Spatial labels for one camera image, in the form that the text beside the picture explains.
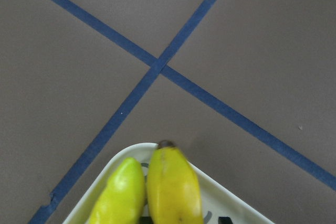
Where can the white bear print tray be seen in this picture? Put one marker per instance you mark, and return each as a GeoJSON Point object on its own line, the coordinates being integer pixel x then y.
{"type": "Point", "coordinates": [219, 205]}

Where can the yellow banana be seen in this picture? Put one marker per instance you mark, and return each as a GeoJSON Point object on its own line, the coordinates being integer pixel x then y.
{"type": "Point", "coordinates": [123, 198]}
{"type": "Point", "coordinates": [173, 190]}

